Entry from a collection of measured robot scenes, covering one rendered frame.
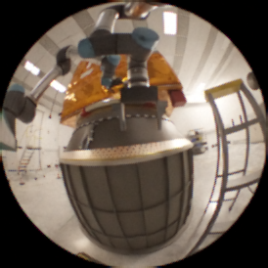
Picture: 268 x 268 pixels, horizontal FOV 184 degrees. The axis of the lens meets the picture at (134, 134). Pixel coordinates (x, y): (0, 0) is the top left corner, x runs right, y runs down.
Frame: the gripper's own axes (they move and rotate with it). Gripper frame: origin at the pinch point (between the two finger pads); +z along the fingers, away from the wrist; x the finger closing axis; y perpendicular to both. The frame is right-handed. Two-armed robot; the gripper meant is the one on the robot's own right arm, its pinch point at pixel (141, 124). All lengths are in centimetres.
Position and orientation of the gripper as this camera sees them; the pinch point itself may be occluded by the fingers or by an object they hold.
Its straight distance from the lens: 30.3
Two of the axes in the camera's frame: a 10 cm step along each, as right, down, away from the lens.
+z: 0.6, 9.7, 2.3
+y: -1.5, 2.4, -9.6
